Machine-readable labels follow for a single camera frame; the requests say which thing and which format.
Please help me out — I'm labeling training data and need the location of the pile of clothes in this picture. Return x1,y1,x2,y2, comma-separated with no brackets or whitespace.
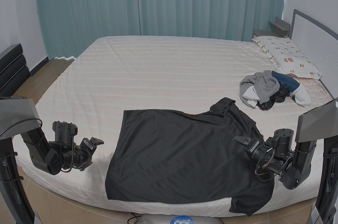
239,70,311,111

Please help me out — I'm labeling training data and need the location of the black T-shirt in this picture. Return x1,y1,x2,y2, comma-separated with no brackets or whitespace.
105,97,275,217

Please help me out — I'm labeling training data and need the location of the black cable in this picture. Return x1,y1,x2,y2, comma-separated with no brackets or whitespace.
0,118,43,139

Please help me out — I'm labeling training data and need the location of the grey bedside table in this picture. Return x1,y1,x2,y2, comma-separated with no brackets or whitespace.
253,16,291,39

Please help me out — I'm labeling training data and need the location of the white printed pillow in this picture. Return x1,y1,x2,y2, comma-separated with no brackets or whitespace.
251,35,323,80

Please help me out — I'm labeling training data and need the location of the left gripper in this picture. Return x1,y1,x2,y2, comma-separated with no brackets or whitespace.
70,137,104,171

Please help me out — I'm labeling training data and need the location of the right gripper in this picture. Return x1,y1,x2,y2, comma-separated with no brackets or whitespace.
233,136,273,166

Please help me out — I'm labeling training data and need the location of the bed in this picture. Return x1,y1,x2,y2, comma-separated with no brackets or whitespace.
12,9,338,218

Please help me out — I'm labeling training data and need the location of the black chest of drawers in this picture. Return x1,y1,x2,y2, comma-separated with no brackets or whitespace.
0,43,30,98

